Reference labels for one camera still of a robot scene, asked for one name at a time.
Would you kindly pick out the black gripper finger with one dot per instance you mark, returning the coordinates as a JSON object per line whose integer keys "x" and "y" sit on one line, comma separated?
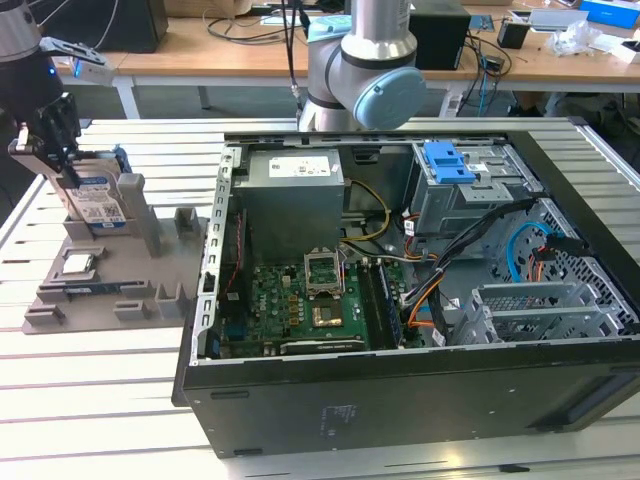
{"x": 57, "y": 125}
{"x": 20, "y": 142}

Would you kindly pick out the hard disk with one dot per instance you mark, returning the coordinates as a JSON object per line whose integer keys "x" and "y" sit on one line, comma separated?
{"x": 95, "y": 200}

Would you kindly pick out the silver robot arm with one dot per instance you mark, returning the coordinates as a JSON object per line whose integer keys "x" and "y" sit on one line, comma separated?
{"x": 380, "y": 30}

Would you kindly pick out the metal disk bay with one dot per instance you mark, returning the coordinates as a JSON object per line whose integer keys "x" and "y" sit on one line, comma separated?
{"x": 525, "y": 305}

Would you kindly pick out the large black box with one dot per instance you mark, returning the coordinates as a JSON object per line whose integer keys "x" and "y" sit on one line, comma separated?
{"x": 125, "y": 25}

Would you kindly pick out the silver CPU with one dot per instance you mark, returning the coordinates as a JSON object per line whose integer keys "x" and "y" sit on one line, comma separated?
{"x": 77, "y": 265}

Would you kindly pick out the grey parts rack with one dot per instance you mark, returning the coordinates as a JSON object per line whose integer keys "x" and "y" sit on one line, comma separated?
{"x": 125, "y": 250}

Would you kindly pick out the wooden desk with white legs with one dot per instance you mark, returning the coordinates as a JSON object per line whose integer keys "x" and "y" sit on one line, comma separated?
{"x": 540, "y": 65}
{"x": 200, "y": 55}

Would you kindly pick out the grey power supply unit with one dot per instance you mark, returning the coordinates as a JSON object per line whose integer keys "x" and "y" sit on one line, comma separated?
{"x": 290, "y": 210}

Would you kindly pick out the green motherboard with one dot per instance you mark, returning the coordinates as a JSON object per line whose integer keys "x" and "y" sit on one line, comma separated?
{"x": 280, "y": 305}

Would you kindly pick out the CPU socket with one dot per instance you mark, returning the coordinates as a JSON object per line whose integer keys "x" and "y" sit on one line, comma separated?
{"x": 326, "y": 316}

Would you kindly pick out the black graphics card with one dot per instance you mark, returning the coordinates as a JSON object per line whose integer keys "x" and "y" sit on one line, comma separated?
{"x": 320, "y": 346}

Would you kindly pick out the black RAM slot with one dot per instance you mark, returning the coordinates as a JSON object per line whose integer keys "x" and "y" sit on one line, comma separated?
{"x": 369, "y": 305}

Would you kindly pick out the installed RAM stick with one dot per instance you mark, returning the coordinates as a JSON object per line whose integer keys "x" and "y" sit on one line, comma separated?
{"x": 391, "y": 310}

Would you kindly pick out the blue plastic drive latch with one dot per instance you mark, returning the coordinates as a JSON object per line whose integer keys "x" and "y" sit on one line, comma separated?
{"x": 445, "y": 162}

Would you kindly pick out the black computer tower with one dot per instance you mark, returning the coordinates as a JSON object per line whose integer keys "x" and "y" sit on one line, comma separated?
{"x": 442, "y": 40}

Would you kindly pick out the metal drive cage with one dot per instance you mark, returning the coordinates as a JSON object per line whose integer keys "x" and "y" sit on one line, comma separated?
{"x": 450, "y": 210}

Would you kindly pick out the black PC case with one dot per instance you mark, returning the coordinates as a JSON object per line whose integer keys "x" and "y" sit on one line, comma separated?
{"x": 400, "y": 410}

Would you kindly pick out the small black box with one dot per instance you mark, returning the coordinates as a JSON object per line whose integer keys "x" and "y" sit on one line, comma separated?
{"x": 512, "y": 35}

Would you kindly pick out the flat silver box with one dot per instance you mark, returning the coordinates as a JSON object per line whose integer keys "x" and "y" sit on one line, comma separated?
{"x": 555, "y": 20}

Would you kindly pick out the clear plastic bags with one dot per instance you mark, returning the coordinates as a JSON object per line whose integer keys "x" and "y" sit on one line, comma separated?
{"x": 570, "y": 40}

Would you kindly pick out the blue cardboard box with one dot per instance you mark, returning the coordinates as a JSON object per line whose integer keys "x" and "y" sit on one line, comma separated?
{"x": 610, "y": 10}

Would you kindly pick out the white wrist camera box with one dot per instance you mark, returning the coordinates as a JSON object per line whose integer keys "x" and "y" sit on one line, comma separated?
{"x": 92, "y": 72}

